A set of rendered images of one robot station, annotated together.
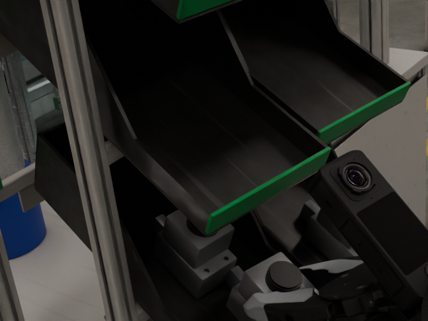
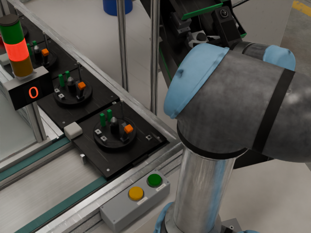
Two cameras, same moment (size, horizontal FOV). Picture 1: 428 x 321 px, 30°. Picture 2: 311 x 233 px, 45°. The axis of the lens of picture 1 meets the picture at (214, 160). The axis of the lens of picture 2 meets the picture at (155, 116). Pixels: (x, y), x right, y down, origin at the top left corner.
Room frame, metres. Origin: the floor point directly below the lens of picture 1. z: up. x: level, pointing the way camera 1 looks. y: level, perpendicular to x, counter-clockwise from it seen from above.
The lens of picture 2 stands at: (-0.40, -0.06, 1.89)
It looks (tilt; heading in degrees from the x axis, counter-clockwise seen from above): 46 degrees down; 9
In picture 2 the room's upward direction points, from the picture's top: 1 degrees clockwise
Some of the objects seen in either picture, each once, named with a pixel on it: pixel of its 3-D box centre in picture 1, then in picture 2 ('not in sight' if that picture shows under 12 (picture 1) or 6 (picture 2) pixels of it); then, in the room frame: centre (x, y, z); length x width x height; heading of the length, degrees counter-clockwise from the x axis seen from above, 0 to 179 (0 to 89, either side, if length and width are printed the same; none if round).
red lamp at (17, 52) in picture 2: not in sight; (16, 47); (0.31, 0.40, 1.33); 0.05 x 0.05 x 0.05
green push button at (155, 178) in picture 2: not in sight; (154, 180); (0.23, 0.04, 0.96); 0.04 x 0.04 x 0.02
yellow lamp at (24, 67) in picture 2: not in sight; (21, 63); (0.31, 0.40, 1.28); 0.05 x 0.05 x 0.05
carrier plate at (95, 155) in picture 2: not in sight; (115, 136); (0.38, 0.19, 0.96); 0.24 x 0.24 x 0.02; 50
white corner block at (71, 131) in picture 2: not in sight; (73, 131); (0.37, 0.33, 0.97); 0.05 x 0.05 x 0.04; 50
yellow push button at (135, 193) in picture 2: not in sight; (136, 193); (0.18, 0.08, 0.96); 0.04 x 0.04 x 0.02
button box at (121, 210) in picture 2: not in sight; (136, 199); (0.18, 0.08, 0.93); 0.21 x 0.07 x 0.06; 140
